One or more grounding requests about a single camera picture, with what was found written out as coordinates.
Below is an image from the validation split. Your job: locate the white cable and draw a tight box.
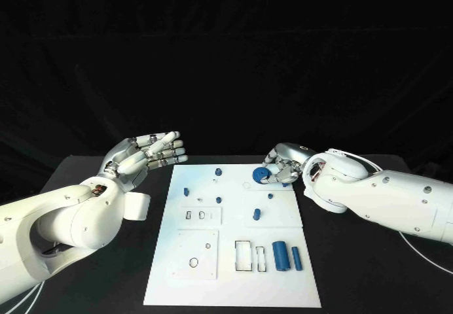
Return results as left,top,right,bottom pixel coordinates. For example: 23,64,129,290
396,230,453,275
325,148,383,175
2,281,46,314

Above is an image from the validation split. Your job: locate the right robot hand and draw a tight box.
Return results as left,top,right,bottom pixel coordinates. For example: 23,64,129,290
258,142,318,184

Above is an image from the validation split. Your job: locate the thin blue cylinder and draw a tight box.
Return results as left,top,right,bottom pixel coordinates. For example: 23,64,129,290
289,246,304,271

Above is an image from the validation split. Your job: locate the white task board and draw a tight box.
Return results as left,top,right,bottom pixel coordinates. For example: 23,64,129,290
142,164,323,308

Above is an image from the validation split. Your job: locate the large blue cylinder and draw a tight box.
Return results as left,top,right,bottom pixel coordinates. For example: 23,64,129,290
271,241,291,272

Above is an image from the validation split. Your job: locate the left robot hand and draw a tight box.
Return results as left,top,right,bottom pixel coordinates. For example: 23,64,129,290
96,131,188,194

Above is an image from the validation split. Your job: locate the blue gear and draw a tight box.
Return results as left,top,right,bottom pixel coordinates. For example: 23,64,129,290
252,166,274,183

